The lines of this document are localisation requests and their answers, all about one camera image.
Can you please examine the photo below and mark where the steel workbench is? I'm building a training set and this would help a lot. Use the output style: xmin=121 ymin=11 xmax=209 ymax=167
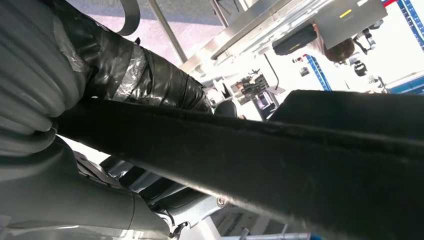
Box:
xmin=147 ymin=0 xmax=335 ymax=75

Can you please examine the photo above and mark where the person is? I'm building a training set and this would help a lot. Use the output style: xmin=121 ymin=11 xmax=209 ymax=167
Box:
xmin=311 ymin=23 xmax=357 ymax=64

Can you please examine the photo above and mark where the grey laptop yellow sticker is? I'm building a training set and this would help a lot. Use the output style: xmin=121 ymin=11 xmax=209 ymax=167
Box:
xmin=313 ymin=0 xmax=389 ymax=51

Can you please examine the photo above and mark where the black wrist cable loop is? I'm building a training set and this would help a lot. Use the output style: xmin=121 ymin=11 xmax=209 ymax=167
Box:
xmin=116 ymin=0 xmax=142 ymax=37

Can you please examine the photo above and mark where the blue perforated rack post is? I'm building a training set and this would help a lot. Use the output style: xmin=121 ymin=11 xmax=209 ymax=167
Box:
xmin=305 ymin=53 xmax=333 ymax=92
xmin=396 ymin=0 xmax=424 ymax=52

